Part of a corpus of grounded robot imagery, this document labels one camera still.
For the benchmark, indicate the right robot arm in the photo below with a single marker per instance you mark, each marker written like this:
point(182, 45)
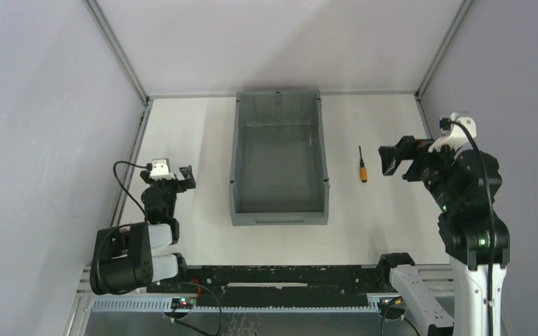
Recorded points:
point(462, 181)

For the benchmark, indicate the orange handled screwdriver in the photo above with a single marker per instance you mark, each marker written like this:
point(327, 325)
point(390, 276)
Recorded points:
point(362, 169)

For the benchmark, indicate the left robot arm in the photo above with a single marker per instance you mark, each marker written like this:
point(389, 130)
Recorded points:
point(123, 258)

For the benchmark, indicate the grey plastic storage bin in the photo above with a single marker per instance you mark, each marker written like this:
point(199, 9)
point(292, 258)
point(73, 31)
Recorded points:
point(278, 173)

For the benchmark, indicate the grey slotted cable duct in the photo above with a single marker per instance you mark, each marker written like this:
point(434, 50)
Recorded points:
point(163, 304)

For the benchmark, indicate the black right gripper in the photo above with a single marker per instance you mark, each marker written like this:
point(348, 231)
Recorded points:
point(410, 159)

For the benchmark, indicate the small circuit board with leds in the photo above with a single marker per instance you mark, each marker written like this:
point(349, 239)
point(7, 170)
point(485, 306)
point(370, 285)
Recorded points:
point(182, 303)

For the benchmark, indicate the aluminium frame front rail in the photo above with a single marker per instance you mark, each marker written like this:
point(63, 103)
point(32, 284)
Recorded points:
point(332, 288)

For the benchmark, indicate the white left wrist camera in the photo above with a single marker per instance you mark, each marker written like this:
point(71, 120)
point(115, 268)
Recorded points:
point(159, 169)

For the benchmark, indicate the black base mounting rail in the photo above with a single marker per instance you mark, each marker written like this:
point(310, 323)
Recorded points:
point(307, 286)

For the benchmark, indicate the left aluminium frame profile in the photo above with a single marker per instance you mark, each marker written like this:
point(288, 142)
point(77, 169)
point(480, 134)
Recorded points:
point(104, 26)

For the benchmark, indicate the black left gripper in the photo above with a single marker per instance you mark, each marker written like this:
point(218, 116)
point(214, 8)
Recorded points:
point(174, 183)

